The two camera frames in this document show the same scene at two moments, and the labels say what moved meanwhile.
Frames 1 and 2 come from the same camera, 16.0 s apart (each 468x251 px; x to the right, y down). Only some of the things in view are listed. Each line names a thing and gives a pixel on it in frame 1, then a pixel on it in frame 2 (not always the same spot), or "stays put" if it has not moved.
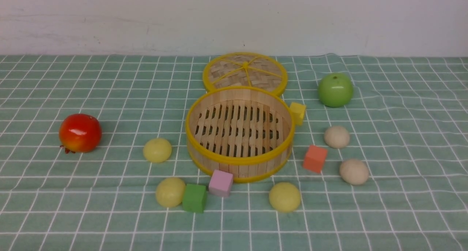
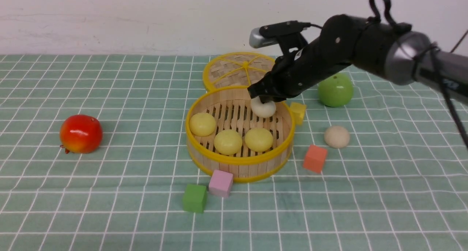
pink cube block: (221, 183) stays put
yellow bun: (170, 191) to (227, 142)
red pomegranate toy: (80, 133) stays put
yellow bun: (157, 150) to (202, 124)
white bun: (336, 137) stays put
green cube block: (194, 198) stays put
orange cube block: (315, 158) stays put
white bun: (354, 171) to (265, 110)
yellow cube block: (298, 110) stays put
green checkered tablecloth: (407, 120) stays put
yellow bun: (285, 197) to (259, 139)
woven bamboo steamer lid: (246, 69) stays put
